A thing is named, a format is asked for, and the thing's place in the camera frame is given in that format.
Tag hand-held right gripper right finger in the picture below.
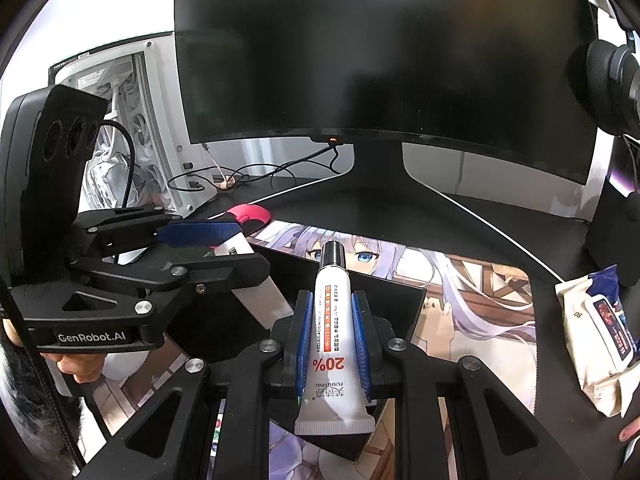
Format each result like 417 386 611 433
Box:
349 292 576 480

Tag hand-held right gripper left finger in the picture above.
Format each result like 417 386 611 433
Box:
75 290 313 480

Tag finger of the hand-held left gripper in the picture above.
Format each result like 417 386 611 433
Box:
64 252 272 319
70 209 246 262

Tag white ointment tube red label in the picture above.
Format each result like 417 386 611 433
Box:
294 241 375 436

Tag black container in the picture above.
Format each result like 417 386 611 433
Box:
165 247 428 463

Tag plain white tube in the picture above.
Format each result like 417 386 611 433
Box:
207 232 296 331

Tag person's left forearm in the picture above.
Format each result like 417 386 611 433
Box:
0 337 87 463

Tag person's left hand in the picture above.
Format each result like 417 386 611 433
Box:
40 352 109 384

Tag red computer mouse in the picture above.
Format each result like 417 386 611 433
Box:
225 203 271 236

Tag white printed packet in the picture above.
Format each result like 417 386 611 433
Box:
211 410 225 458

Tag printed desk mat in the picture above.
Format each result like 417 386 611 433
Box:
80 220 538 480

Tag white computer case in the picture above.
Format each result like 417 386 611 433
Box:
48 30 217 214

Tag black monitor stand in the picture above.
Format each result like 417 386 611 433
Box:
260 141 591 282

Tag wet wipes pack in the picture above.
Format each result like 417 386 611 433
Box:
555 265 640 418

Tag black curved monitor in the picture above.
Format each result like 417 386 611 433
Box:
173 0 600 186

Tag black headphones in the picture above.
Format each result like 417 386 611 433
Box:
565 0 640 137

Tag beige cable with clip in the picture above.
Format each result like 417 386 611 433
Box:
202 144 235 192

